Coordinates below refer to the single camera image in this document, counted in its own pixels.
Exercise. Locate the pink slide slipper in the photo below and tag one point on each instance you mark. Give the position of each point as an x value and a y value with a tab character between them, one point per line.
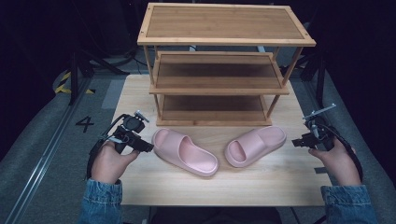
199	159
256	143

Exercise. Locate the wooden three-tier shoe rack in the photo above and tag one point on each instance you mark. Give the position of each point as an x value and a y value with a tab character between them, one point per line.
224	21

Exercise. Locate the yellow black hazard tape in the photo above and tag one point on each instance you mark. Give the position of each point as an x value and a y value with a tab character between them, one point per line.
63	88

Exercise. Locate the black metal stand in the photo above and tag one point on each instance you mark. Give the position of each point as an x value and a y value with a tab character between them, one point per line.
74	77
320	81

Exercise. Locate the person's left hand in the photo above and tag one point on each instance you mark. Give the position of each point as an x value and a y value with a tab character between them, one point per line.
107	165

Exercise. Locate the person's right hand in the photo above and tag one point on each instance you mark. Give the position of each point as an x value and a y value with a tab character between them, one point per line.
341	165

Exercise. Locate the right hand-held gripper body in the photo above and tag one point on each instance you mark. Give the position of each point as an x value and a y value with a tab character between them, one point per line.
320	130

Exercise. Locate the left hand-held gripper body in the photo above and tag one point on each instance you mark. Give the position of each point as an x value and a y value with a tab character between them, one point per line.
132	124

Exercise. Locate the metal floor rail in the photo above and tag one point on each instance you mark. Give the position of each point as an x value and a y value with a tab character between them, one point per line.
40	168

